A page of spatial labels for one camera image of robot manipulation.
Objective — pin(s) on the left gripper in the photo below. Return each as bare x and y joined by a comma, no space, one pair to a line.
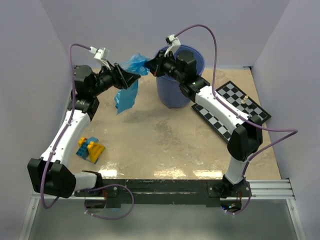
122,79

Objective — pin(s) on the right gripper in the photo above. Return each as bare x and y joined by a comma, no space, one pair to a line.
155,67

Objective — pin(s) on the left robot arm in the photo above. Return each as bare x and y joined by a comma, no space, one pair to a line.
49,174

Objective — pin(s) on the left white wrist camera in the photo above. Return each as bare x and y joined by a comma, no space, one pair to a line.
101,56

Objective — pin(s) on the white chess piece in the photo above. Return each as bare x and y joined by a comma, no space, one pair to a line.
244,100

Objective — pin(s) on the blue plastic trash bin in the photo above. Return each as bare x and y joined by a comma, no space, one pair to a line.
168,89

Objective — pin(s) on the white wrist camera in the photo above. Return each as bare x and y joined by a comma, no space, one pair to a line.
173,43
101,56

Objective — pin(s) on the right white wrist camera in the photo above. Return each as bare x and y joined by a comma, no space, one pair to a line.
173,43

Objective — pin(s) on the aluminium frame rail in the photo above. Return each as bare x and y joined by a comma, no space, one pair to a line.
270,190

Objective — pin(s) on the yellow blue toy block pile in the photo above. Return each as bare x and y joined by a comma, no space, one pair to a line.
90,149

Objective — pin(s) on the single blue trash bag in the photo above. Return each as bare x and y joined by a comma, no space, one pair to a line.
125,98

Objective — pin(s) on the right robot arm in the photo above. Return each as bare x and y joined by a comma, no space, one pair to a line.
246,134

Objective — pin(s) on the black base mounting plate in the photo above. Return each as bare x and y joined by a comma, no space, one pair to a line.
100,199

